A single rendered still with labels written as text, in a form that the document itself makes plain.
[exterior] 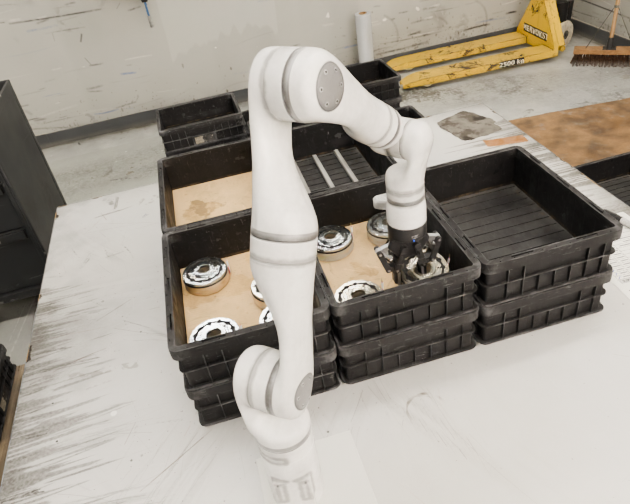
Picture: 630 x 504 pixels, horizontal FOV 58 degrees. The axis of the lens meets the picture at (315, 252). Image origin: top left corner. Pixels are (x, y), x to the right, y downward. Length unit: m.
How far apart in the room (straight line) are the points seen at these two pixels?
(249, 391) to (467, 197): 0.87
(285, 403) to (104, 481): 0.51
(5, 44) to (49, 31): 0.30
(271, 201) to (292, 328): 0.17
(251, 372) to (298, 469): 0.21
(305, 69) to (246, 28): 3.76
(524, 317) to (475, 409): 0.23
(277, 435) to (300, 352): 0.16
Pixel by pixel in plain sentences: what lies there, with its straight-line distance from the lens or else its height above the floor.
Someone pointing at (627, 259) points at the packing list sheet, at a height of 0.70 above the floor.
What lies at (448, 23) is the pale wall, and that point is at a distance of 4.95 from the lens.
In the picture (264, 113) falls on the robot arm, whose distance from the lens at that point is 0.75.
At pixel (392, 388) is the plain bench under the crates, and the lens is 1.21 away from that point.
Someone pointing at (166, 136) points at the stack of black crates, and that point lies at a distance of 2.81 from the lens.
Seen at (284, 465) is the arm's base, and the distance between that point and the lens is 0.96.
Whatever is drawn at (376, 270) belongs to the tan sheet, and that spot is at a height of 0.83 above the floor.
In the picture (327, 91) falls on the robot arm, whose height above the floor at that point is 1.37.
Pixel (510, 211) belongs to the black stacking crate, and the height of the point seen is 0.83.
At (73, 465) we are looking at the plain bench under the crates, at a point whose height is 0.70.
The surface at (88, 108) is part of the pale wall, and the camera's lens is 4.57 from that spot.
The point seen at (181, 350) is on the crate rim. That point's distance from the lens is 1.05.
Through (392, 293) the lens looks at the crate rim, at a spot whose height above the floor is 0.93.
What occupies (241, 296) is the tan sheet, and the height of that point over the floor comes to 0.83.
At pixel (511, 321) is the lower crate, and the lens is 1.26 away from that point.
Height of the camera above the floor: 1.63
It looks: 37 degrees down
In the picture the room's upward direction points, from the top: 10 degrees counter-clockwise
